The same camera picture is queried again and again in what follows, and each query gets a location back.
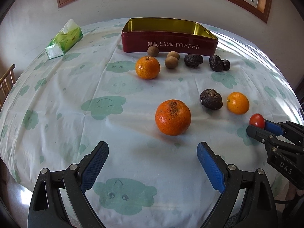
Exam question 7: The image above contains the small dark round fruit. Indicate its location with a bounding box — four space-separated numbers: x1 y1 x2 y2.
222 59 230 71

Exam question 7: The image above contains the red cherry tomato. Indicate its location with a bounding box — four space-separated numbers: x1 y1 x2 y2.
249 113 265 129

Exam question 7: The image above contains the small smooth orange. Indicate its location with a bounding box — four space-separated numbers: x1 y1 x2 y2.
227 92 250 115

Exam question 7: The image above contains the green tissue pack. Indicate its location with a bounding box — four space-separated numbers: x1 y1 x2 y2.
45 19 83 60

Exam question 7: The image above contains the large orange mandarin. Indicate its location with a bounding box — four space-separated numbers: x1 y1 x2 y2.
155 99 191 136

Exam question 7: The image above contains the dark dried fruit front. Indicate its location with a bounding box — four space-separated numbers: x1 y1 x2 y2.
199 89 223 110

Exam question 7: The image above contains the dark dried fruit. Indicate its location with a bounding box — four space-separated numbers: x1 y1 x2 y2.
209 55 224 72
184 54 203 68
199 89 223 110

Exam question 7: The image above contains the brown longan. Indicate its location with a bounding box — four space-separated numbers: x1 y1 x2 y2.
147 46 159 57
164 56 178 69
167 51 180 60

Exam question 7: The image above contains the brown longan front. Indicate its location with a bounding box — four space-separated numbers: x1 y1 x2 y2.
164 56 178 69

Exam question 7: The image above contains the wooden chair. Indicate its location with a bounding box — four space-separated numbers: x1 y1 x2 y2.
0 64 16 108

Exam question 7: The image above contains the red toffee tin box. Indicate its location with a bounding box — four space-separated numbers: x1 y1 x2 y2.
121 17 218 56

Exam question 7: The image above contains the medium orange mandarin with stem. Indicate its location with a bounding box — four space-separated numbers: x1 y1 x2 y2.
135 56 161 80

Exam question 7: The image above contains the white cloud-print tablecloth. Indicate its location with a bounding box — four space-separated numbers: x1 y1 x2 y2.
1 19 303 227

